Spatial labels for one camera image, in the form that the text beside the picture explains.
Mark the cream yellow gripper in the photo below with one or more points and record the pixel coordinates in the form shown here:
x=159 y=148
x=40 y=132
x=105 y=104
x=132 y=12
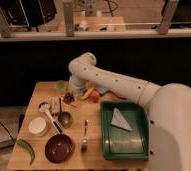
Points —
x=77 y=95

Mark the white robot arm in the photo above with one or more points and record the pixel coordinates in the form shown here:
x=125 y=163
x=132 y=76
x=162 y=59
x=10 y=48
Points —
x=168 y=108

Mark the purple bowl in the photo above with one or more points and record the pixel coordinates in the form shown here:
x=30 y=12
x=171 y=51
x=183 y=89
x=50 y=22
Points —
x=59 y=148

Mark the yellow banana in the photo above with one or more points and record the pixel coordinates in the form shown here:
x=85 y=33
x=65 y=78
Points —
x=87 y=93

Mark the orange peach fruit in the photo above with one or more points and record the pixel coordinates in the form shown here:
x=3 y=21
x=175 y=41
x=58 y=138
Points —
x=95 y=96

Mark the green cup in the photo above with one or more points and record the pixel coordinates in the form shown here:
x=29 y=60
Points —
x=62 y=86

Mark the wooden block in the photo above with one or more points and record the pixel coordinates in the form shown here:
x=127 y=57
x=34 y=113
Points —
x=55 y=106

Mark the blue sponge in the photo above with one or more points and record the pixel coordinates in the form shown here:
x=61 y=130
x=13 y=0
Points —
x=102 y=90

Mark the metal measuring cup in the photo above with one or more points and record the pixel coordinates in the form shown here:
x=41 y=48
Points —
x=64 y=117

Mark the white dish brush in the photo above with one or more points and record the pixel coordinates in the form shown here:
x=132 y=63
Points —
x=45 y=108

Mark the silver fork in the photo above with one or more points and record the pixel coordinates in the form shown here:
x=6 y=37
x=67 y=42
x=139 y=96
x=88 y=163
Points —
x=85 y=140

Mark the grey folded cloth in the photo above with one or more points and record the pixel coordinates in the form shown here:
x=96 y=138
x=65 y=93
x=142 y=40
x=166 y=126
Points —
x=119 y=121

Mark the white round container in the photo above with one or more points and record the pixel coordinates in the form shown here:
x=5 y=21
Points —
x=38 y=126

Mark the green plastic tray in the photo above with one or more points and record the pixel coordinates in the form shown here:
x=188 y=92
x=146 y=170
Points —
x=121 y=144

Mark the green chili pepper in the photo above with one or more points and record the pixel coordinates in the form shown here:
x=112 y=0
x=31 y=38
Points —
x=26 y=146

